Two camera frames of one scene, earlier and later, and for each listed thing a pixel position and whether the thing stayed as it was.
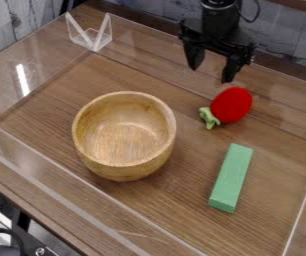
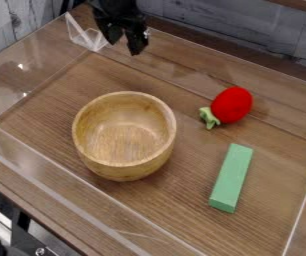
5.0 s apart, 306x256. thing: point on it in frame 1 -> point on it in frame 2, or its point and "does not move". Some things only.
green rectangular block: [231, 178] does not move
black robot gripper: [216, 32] -> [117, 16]
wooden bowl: [124, 134] does not move
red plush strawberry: [229, 106] does not move
